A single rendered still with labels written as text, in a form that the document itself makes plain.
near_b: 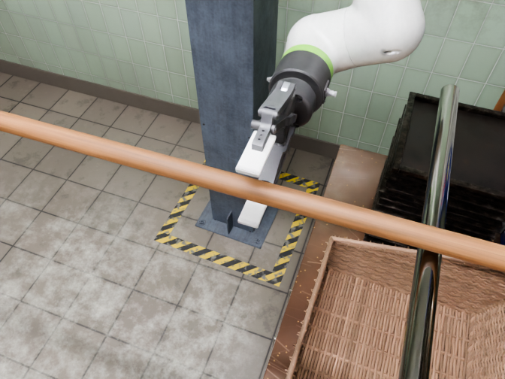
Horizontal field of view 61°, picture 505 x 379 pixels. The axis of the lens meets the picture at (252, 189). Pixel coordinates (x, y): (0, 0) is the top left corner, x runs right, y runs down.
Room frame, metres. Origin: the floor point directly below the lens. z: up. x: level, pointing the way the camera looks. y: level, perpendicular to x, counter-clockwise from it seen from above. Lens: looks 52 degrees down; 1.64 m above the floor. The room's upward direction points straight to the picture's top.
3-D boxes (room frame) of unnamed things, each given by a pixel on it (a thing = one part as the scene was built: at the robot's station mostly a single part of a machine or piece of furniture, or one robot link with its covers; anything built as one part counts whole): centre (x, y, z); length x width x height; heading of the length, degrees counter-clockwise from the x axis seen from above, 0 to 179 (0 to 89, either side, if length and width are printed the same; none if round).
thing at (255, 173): (0.37, 0.00, 1.25); 0.07 x 0.03 x 0.01; 161
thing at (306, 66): (0.57, -0.08, 1.19); 0.12 x 0.06 x 0.09; 71
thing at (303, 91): (0.50, -0.05, 1.19); 0.09 x 0.07 x 0.08; 161
